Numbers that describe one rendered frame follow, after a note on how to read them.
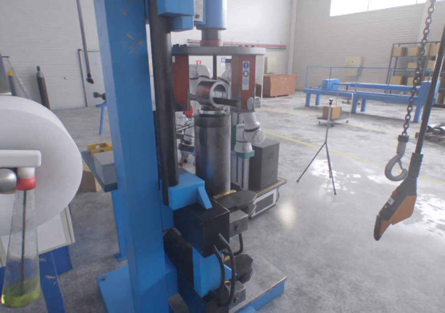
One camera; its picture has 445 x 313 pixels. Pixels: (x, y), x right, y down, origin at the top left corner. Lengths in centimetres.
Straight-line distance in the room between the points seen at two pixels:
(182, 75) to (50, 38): 1075
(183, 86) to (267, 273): 161
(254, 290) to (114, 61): 179
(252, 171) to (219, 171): 167
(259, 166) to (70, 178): 258
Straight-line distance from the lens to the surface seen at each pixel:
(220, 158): 151
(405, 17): 1506
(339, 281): 268
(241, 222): 141
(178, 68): 141
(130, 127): 127
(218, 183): 157
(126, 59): 125
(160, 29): 118
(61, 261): 285
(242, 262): 187
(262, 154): 303
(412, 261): 319
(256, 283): 229
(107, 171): 170
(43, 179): 68
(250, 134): 253
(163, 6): 113
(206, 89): 146
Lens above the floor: 175
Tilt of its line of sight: 18 degrees down
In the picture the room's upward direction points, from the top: straight up
